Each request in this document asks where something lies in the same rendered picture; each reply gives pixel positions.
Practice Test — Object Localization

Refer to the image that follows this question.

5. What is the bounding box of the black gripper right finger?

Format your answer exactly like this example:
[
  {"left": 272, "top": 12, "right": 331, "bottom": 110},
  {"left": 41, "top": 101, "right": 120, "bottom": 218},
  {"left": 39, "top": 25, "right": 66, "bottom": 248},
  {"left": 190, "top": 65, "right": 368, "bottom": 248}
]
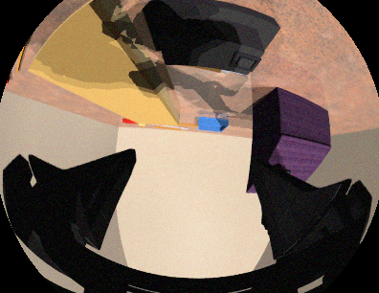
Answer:
[{"left": 251, "top": 159, "right": 351, "bottom": 260}]

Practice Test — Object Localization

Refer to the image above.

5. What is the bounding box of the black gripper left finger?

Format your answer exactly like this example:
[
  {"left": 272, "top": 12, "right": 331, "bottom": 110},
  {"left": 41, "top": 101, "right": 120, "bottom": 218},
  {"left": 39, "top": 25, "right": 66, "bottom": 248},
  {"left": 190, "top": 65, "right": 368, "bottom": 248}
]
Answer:
[{"left": 29, "top": 149, "right": 137, "bottom": 251}]

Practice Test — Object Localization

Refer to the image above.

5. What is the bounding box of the blue shallow tray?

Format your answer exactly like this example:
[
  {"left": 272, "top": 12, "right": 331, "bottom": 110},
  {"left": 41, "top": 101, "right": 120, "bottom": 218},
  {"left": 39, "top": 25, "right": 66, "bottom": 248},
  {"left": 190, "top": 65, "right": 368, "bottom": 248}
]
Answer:
[{"left": 198, "top": 116, "right": 228, "bottom": 132}]

